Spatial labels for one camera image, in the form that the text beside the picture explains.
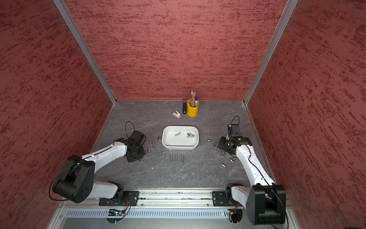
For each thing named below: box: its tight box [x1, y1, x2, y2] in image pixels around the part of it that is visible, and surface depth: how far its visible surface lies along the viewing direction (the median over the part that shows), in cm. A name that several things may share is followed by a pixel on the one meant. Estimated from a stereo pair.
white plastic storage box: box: [161, 125, 200, 151], surface depth 100 cm
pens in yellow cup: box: [190, 90, 198, 108], surface depth 108 cm
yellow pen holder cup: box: [186, 98, 200, 117], surface depth 107 cm
